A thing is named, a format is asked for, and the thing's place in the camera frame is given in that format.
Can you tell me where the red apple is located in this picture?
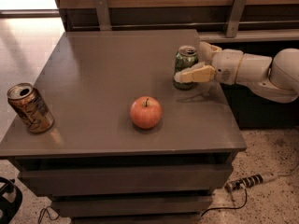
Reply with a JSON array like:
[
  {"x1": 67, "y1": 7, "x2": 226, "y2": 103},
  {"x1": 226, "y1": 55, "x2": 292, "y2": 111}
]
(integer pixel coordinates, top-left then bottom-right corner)
[{"x1": 130, "y1": 96, "x2": 162, "y2": 130}]

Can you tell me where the right metal bracket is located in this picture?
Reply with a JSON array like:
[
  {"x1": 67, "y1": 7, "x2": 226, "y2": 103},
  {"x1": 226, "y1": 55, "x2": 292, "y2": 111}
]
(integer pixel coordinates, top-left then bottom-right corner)
[{"x1": 225, "y1": 0, "x2": 247, "y2": 38}]

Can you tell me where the black chair base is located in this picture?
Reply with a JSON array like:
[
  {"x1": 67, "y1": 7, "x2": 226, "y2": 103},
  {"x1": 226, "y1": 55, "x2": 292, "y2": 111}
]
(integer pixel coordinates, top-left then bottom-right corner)
[{"x1": 0, "y1": 177, "x2": 22, "y2": 224}]

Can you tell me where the black cable under cabinet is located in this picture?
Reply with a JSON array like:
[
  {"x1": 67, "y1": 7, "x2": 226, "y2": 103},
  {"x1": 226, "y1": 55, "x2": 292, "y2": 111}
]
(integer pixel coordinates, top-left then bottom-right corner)
[{"x1": 37, "y1": 206, "x2": 60, "y2": 224}]

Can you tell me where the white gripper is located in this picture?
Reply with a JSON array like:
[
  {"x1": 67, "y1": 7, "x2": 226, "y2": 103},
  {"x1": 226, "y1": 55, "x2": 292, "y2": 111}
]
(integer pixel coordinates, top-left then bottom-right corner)
[{"x1": 174, "y1": 42, "x2": 244, "y2": 85}]

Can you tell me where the grey drawer cabinet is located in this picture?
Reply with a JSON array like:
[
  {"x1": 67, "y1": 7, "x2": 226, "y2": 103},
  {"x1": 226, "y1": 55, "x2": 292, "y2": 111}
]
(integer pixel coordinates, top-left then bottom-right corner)
[{"x1": 1, "y1": 30, "x2": 246, "y2": 224}]

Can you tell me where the black power cable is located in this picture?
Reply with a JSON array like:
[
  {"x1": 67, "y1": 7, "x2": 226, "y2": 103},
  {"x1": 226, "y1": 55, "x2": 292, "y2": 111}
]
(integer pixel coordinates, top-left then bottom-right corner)
[{"x1": 200, "y1": 187, "x2": 249, "y2": 217}]

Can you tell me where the orange soda can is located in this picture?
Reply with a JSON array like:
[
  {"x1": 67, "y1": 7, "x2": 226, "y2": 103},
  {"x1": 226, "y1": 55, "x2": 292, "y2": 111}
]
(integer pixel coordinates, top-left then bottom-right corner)
[{"x1": 7, "y1": 83, "x2": 54, "y2": 133}]

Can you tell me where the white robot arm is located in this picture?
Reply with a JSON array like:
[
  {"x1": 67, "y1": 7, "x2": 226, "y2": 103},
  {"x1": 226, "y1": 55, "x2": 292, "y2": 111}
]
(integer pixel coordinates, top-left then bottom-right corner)
[{"x1": 174, "y1": 42, "x2": 299, "y2": 103}]

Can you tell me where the left metal bracket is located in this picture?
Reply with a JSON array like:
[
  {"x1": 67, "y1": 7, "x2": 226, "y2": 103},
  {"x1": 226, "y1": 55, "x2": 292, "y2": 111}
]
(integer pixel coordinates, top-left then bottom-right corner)
[{"x1": 94, "y1": 0, "x2": 112, "y2": 31}]

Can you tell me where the metal bracket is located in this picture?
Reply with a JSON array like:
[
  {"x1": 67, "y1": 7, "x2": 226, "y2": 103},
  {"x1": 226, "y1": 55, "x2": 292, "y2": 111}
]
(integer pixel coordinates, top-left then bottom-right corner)
[
  {"x1": 225, "y1": 0, "x2": 247, "y2": 38},
  {"x1": 94, "y1": 0, "x2": 112, "y2": 31}
]

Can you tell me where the green soda can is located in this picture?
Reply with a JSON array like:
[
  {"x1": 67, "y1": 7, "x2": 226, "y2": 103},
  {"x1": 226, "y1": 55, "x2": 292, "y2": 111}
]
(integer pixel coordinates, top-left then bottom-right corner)
[{"x1": 173, "y1": 45, "x2": 198, "y2": 91}]

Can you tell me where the white power strip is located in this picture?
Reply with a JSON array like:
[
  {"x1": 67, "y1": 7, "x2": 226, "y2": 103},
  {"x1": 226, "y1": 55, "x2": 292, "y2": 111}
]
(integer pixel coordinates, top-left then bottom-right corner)
[{"x1": 224, "y1": 173, "x2": 278, "y2": 192}]

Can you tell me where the wooden wall shelf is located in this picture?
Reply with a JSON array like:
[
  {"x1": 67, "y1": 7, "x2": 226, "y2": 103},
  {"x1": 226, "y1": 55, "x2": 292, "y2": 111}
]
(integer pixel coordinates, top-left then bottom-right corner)
[{"x1": 54, "y1": 0, "x2": 299, "y2": 43}]

